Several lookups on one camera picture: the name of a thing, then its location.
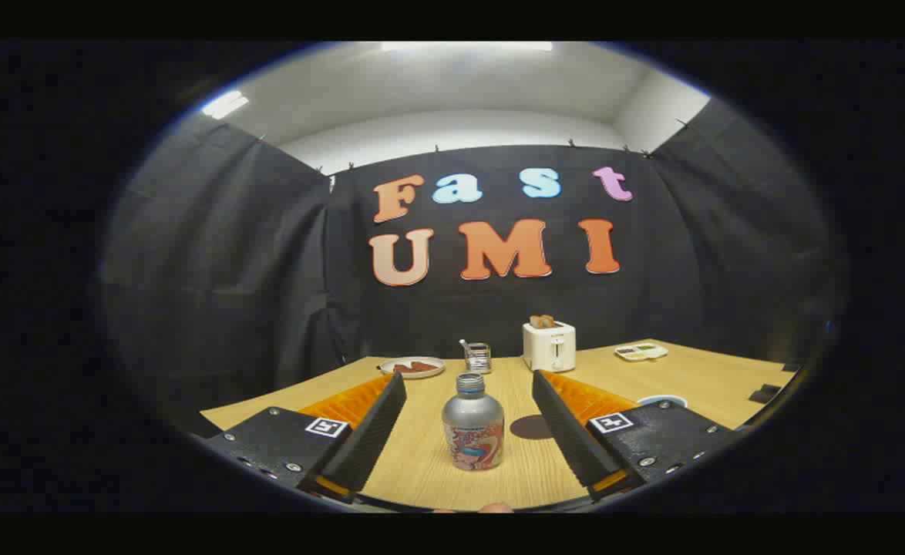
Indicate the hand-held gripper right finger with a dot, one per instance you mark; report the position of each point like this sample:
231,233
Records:
564,424

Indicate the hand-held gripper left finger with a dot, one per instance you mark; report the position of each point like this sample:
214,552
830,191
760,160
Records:
379,420

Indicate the dark brown round coaster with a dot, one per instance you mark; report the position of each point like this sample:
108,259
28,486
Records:
528,428

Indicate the silver bottle with colourful label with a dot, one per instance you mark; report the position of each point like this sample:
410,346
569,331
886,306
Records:
472,432

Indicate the white cup with blue inside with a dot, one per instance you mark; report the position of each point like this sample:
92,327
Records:
662,399

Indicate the white oval plate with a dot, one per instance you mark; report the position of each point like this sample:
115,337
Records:
388,367

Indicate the wooden table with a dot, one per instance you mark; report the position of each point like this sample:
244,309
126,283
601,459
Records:
422,462

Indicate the brown food pieces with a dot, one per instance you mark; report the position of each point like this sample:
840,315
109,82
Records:
415,368

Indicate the white toaster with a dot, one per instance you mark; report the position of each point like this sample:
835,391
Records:
549,348

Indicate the toast slices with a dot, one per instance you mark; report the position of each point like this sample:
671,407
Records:
542,321

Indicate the small white compartment tray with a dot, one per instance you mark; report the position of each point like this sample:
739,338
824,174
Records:
640,351

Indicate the black table clamp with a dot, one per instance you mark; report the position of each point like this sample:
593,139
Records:
765,393
792,365

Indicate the ceiling light panel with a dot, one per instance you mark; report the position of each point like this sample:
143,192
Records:
468,46
225,104

